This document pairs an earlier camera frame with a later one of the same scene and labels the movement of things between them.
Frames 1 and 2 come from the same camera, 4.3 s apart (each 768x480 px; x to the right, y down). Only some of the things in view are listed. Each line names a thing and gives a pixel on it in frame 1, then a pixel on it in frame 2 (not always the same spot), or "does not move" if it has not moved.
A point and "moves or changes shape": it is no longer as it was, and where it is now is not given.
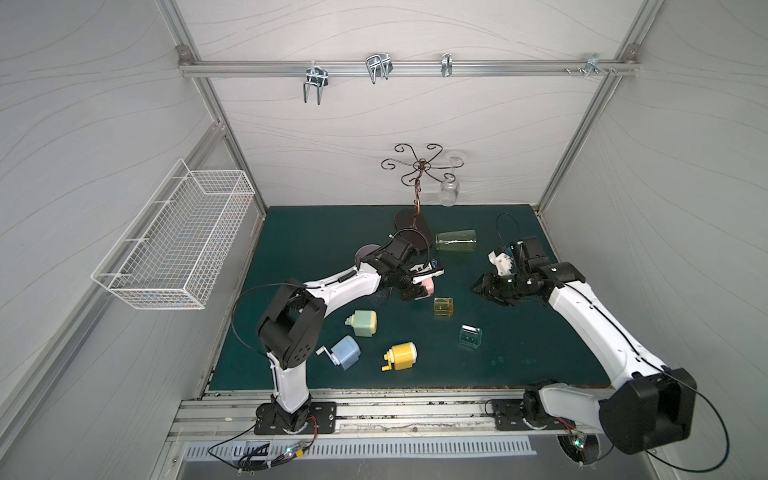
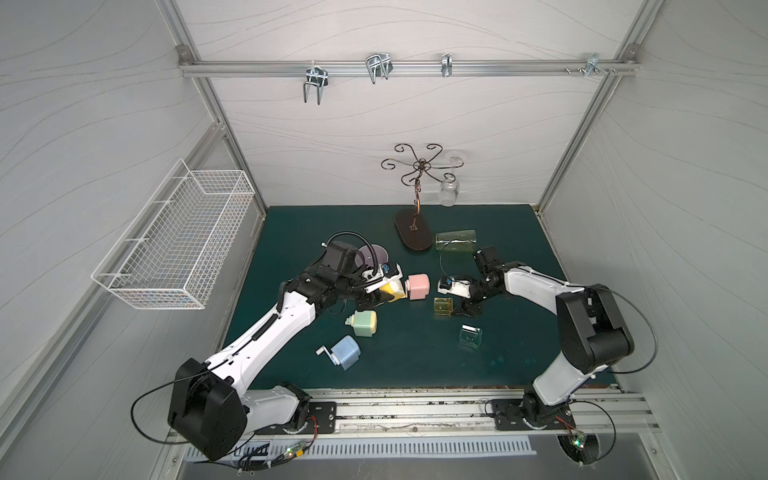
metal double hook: (315, 76) does not move
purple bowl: (365, 249) does not move
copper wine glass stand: (417, 219) does not move
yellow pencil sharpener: (401, 356) moves or changes shape
